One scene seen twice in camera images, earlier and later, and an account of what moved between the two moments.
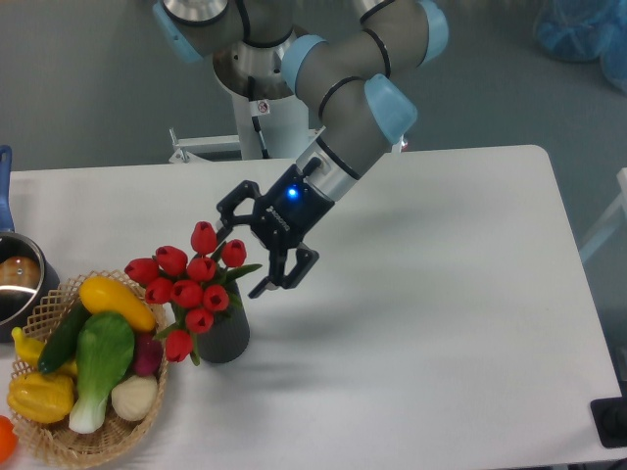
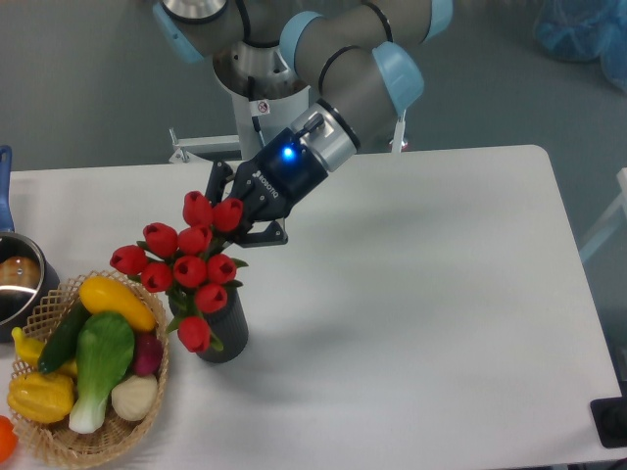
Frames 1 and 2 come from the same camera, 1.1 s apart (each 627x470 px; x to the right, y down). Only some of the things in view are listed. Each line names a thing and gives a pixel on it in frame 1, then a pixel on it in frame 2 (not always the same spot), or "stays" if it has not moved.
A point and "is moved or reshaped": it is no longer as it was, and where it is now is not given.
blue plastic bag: x=587 y=30 stays
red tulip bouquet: x=198 y=286 is moved or reshaped
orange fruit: x=9 y=441 stays
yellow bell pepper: x=40 y=397 stays
